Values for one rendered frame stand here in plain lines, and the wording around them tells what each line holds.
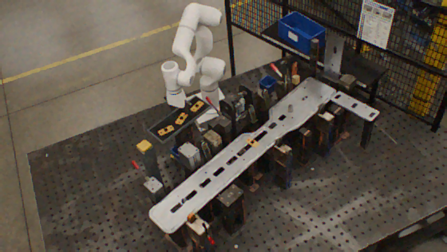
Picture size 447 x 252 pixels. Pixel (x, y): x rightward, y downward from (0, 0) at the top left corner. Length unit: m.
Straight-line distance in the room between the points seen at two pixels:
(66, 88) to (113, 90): 0.52
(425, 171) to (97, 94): 3.12
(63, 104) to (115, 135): 1.59
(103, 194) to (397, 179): 1.80
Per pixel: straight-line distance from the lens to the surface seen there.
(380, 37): 2.94
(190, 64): 2.22
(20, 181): 4.17
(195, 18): 2.34
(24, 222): 3.89
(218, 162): 2.46
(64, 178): 3.05
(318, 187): 2.72
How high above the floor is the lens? 2.93
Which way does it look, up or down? 47 degrees down
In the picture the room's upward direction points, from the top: 7 degrees counter-clockwise
